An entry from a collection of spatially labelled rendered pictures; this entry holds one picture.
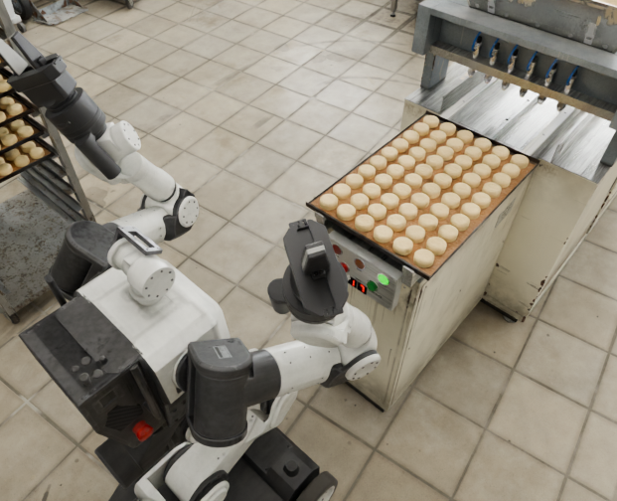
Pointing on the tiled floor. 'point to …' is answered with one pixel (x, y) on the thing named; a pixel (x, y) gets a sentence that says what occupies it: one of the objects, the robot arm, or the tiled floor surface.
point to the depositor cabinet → (539, 189)
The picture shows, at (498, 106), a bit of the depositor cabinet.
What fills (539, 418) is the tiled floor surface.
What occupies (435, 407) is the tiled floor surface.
